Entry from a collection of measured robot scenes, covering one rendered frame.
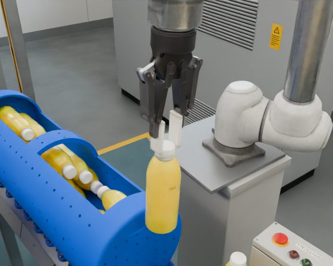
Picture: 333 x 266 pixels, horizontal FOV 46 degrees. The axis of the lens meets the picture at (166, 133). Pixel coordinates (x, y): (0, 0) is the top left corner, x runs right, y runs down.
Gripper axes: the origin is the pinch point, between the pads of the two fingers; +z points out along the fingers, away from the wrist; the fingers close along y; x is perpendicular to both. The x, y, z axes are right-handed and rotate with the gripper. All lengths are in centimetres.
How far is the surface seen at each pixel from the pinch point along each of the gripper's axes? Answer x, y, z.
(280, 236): 13.0, -30.0, 34.4
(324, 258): 24, -34, 35
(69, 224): -19.8, 11.9, 31.3
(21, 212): -59, 11, 56
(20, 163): -49, 12, 30
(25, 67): -149, -30, 41
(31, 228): -50, 11, 57
